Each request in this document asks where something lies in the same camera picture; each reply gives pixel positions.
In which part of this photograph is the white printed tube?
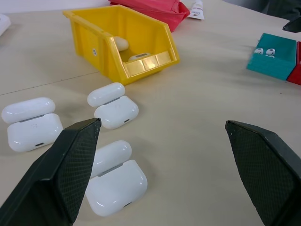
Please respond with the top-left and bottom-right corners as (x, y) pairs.
(190, 0), (205, 21)

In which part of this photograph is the red plastic tray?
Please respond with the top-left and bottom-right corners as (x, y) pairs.
(286, 41), (301, 86)

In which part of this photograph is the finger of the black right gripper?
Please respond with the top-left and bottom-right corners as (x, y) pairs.
(282, 17), (301, 34)

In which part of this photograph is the yellow plastic bin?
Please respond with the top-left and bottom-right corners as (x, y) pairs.
(62, 4), (181, 86)

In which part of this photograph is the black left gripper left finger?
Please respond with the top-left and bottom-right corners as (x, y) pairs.
(0, 117), (102, 226)

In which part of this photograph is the dark grey background object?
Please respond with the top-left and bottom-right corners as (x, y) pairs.
(222, 0), (301, 20)

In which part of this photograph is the red crumpled bag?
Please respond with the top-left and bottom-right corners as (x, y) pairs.
(109, 0), (191, 33)

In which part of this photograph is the white flat object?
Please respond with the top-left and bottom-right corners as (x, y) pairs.
(0, 13), (12, 37)

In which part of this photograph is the teal plastic tray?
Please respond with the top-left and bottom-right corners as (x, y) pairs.
(246, 32), (298, 81)

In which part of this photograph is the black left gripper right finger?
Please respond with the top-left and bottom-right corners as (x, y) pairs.
(224, 120), (301, 226)

